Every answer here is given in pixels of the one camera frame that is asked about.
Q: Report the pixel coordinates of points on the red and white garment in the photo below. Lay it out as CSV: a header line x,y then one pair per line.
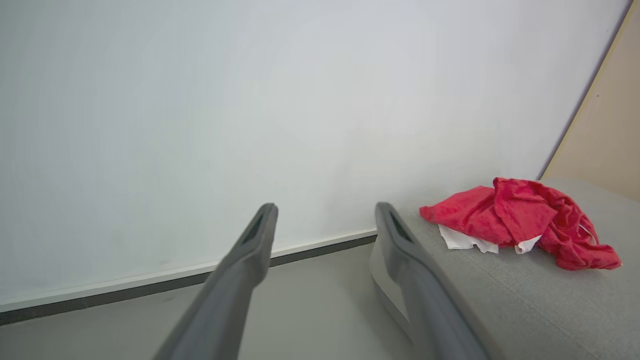
x,y
520,210

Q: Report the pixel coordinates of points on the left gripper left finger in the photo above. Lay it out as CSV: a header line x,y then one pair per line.
x,y
225,305

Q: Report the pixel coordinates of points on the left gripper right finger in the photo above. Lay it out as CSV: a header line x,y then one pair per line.
x,y
430,310

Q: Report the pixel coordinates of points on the grey fabric sofa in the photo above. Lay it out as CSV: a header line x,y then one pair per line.
x,y
550,310

